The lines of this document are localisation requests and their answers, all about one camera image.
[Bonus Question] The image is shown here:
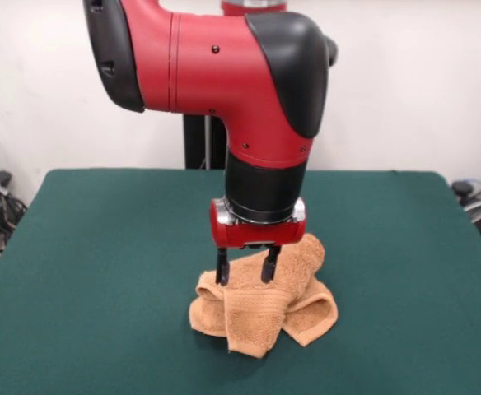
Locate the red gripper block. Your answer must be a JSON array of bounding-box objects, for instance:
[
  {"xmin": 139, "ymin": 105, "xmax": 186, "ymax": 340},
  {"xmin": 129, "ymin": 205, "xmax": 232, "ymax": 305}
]
[{"xmin": 209, "ymin": 197, "xmax": 307, "ymax": 286}]

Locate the tan terry towel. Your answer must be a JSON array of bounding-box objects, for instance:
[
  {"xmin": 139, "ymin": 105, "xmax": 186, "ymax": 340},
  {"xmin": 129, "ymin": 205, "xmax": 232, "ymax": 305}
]
[{"xmin": 187, "ymin": 232, "xmax": 339, "ymax": 357}]

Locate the dark green table cloth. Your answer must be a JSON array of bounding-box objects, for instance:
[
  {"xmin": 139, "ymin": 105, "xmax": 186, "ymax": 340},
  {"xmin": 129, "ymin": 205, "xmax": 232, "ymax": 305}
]
[{"xmin": 0, "ymin": 167, "xmax": 481, "ymax": 395}]

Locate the grey round stand base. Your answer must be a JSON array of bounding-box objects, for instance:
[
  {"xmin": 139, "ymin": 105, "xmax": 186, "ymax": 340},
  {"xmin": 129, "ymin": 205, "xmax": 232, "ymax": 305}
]
[{"xmin": 450, "ymin": 176, "xmax": 481, "ymax": 256}]

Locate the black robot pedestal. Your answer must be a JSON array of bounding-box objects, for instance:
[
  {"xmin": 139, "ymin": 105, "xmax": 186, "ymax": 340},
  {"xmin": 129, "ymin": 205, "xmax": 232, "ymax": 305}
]
[{"xmin": 182, "ymin": 114, "xmax": 230, "ymax": 170}]

